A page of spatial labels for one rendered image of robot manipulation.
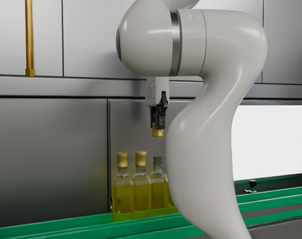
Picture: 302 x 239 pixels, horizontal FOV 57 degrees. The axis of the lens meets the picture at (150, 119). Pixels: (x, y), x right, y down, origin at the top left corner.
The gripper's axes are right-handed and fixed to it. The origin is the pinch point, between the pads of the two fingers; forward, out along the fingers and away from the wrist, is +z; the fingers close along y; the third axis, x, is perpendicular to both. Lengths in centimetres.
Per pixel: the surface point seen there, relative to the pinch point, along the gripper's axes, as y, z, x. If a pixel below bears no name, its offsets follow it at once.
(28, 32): -12.1, -28.0, -38.0
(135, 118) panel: -11.7, -0.9, -3.8
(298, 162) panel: -13, 21, 74
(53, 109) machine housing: -14.4, -4.2, -31.1
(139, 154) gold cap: 2.0, 9.4, -6.7
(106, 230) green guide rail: 6.7, 29.5, -17.8
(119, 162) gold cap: 1.4, 11.6, -12.9
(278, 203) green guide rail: 4, 30, 46
